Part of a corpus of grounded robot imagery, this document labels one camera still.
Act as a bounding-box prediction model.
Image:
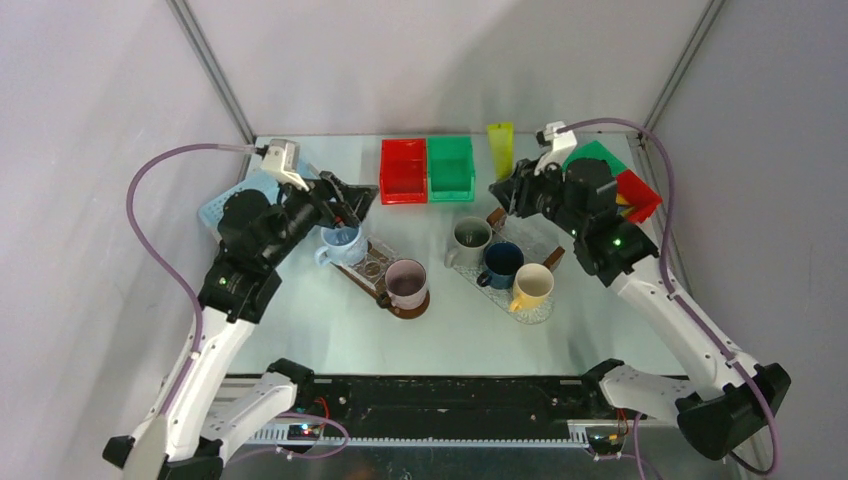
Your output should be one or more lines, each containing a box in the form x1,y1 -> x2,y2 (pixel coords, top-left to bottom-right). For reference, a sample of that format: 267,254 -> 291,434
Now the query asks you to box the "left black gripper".
260,169 -> 378,268

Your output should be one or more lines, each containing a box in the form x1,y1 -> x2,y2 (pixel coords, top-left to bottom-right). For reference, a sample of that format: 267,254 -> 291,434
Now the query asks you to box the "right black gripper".
489,153 -> 585,238

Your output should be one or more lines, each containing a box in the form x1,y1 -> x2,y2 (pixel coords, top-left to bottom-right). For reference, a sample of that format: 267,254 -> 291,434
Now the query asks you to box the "light blue mug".
314,227 -> 368,266

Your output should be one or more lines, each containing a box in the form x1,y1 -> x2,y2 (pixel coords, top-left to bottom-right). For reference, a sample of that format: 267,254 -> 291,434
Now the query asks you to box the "grey mug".
444,217 -> 493,268

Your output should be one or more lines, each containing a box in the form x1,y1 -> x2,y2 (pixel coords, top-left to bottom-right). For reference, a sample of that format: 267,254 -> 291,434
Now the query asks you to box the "brown ended acrylic rack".
486,208 -> 565,272

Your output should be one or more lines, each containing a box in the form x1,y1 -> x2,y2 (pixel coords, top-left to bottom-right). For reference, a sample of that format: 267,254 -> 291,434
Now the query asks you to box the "dark blue mug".
476,241 -> 525,290

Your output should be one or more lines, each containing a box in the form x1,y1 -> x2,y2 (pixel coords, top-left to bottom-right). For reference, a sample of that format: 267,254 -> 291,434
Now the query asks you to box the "clear acrylic holder rack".
335,236 -> 400,299

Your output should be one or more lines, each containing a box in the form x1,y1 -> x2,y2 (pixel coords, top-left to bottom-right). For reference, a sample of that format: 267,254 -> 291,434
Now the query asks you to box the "cream yellow mug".
509,263 -> 555,312

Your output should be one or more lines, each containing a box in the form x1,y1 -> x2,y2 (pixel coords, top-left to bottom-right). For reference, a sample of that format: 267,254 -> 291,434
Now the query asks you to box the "mauve pink mug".
376,259 -> 429,310

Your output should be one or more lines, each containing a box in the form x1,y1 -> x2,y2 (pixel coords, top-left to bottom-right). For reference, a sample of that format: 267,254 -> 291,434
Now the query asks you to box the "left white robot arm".
103,171 -> 379,479

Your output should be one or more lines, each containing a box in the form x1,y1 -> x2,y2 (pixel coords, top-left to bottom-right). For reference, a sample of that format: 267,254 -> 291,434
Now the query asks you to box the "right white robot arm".
488,158 -> 791,460

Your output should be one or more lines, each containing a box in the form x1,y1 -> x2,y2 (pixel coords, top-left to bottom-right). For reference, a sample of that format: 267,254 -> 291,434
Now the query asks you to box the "brown wooden oval tray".
334,260 -> 430,320

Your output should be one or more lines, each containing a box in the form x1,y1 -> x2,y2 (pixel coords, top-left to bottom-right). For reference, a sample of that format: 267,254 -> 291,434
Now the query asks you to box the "green toothbrush bin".
562,141 -> 629,177

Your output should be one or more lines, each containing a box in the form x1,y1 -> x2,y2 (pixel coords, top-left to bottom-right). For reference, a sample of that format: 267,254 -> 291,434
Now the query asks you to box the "red toothpaste bin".
616,170 -> 662,224

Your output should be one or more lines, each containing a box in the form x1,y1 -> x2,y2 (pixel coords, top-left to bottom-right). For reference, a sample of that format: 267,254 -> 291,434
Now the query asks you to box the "clear glass oval tray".
453,266 -> 555,325

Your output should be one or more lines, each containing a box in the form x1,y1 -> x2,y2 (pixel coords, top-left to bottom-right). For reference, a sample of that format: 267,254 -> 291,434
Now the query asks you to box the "red plastic bin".
379,138 -> 428,205

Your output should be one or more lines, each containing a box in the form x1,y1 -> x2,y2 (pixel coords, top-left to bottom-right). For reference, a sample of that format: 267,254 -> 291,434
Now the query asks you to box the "green plastic bin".
426,136 -> 476,203

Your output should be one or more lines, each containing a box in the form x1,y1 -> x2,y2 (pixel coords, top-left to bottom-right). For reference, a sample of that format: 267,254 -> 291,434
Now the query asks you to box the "light blue plastic basket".
198,152 -> 316,242

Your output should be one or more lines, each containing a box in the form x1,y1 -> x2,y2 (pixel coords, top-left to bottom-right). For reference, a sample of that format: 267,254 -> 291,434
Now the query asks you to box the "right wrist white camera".
534,121 -> 578,175

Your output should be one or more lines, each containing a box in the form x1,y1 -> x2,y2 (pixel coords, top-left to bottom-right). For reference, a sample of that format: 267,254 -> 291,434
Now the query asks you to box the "wrist white camera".
534,121 -> 578,175
257,139 -> 311,192

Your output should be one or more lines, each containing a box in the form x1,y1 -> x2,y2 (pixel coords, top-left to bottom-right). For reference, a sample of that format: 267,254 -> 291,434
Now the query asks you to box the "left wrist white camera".
257,139 -> 311,192

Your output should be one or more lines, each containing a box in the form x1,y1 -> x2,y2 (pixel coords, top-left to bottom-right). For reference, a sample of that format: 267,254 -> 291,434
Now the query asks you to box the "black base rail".
254,374 -> 624,442

